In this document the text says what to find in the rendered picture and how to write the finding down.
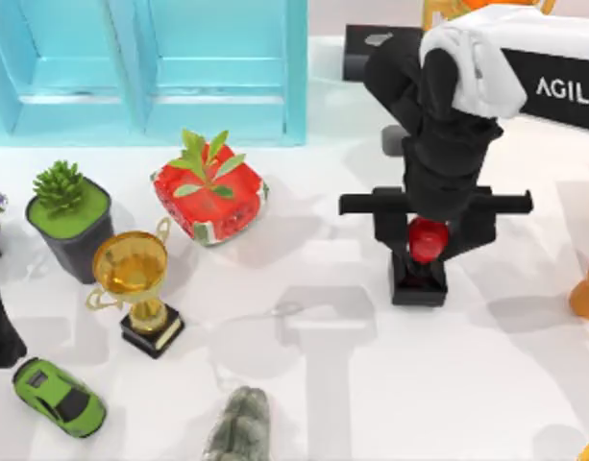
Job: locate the red trophy with black base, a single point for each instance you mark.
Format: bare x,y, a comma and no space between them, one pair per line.
426,240

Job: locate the grey rounded box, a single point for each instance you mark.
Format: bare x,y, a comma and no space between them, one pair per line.
391,140

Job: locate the orange cup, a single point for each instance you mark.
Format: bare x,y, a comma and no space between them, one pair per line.
588,293

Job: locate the red plant pot with leaves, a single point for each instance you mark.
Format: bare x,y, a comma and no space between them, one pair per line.
212,197

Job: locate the black box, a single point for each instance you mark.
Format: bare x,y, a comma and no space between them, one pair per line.
359,53

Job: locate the light blue rack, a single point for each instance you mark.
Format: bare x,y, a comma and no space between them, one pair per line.
217,72

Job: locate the orange and yellow object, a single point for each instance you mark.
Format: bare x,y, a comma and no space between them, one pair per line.
435,12

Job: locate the gold trophy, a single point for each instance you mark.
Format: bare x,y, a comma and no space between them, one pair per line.
130,269

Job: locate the grey stone figure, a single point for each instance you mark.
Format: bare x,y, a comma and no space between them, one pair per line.
238,427

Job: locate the green plant in black pot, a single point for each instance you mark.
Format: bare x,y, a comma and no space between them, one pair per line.
78,230

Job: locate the green toy car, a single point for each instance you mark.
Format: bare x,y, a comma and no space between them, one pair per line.
58,396

